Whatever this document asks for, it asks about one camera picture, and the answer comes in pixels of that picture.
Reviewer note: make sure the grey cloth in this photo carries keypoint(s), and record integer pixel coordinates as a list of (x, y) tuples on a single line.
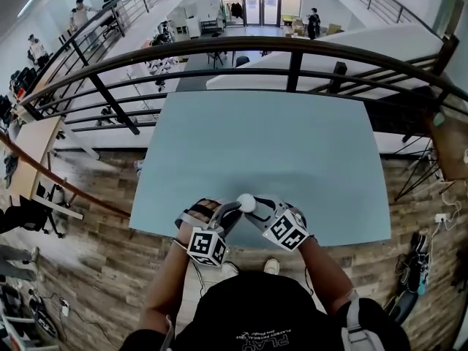
[(10, 170)]

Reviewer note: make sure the white cabinet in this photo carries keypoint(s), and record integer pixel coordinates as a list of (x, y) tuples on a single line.
[(190, 26)]

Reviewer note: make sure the white-legged wooden desk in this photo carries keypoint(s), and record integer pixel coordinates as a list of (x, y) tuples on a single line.
[(36, 148)]

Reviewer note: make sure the dark chair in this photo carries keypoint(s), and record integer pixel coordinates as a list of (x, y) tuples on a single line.
[(215, 59)]

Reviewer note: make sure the person's black shirt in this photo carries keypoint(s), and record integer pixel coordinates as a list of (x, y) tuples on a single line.
[(256, 313)]

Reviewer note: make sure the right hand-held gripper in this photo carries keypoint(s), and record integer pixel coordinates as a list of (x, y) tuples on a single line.
[(287, 230)]

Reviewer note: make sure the person's white right shoe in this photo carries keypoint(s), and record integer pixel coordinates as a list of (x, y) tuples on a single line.
[(271, 266)]

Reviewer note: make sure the black skateboard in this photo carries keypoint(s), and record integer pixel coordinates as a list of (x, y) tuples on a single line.
[(402, 307)]

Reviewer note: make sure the teal cup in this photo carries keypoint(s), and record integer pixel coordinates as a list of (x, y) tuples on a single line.
[(438, 120)]

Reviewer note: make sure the person's left forearm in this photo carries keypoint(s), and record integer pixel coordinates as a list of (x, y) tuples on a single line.
[(164, 287)]

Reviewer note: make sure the glass entrance doors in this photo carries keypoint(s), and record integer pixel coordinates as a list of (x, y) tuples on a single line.
[(261, 2)]

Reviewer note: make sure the black curved metal railing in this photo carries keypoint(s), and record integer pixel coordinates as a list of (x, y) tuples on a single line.
[(256, 43)]

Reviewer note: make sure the black shelf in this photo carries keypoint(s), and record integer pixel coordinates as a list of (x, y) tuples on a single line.
[(210, 26)]

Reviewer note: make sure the person's white left shoe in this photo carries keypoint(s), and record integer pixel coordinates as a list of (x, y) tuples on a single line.
[(229, 270)]

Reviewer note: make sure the brown wooden side table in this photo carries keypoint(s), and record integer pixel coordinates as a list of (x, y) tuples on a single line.
[(451, 148)]

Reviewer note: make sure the black backpack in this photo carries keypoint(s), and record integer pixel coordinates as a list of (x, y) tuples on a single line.
[(415, 269)]

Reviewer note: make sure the small white cup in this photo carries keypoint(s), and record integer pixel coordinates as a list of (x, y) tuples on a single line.
[(246, 201)]

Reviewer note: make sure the person's right forearm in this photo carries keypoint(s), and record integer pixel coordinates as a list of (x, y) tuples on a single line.
[(321, 269)]

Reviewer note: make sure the cardboard box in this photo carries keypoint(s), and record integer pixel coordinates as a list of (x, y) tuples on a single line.
[(334, 29), (297, 28)]

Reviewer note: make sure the person's left hand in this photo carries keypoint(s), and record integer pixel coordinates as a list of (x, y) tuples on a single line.
[(208, 208)]

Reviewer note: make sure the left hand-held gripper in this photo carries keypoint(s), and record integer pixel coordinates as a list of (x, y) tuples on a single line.
[(206, 247)]

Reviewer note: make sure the person's white shoe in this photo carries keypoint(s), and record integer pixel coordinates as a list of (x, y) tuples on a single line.
[(271, 266), (229, 270)]

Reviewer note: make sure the white power strip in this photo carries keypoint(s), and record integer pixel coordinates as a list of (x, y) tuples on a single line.
[(65, 309), (441, 218)]

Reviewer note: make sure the clothes rack with garments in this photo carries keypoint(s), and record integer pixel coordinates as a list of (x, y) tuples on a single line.
[(237, 11)]

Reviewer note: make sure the black bag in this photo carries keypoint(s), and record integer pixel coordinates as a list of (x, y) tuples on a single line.
[(42, 316)]

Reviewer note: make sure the white and black robot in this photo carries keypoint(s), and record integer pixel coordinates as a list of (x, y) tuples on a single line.
[(161, 66), (161, 37)]

